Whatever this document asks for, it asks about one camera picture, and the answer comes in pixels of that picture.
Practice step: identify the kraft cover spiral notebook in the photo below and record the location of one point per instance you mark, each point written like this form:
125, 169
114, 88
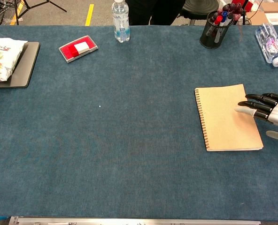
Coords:
221, 122

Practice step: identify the clear water bottle pink label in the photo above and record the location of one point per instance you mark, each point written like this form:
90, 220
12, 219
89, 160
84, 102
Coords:
270, 47

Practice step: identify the black mesh pen holder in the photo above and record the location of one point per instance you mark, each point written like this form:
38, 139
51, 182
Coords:
211, 41

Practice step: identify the cardboard box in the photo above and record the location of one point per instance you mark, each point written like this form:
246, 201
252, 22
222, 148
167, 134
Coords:
277, 9

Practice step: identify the red capped marker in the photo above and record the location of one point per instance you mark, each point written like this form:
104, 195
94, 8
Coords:
218, 20

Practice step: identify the blue capped marker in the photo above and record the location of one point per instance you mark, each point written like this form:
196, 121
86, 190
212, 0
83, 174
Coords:
224, 15

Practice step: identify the dark red artificial grapes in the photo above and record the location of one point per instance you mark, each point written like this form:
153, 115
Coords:
234, 8

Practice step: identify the black round stool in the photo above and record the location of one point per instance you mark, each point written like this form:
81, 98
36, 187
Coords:
200, 7

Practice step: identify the blue felt table cloth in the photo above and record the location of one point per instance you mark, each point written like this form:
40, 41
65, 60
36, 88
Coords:
129, 140

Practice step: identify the person in black trousers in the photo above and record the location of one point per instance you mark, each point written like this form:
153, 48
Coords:
157, 11

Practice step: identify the clear water bottle blue label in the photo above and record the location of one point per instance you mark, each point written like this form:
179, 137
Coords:
121, 23

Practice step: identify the small red white box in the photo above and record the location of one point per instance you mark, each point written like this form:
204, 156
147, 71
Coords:
81, 47

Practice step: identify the red ink pad tray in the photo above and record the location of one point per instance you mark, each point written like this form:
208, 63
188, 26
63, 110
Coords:
65, 52

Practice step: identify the grey tray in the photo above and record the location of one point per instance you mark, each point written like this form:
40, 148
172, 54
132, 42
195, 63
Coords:
24, 70

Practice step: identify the black tripod stand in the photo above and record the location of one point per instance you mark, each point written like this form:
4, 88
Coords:
24, 7

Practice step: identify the white snack bag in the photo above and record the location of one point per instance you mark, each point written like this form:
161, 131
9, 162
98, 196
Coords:
2, 58

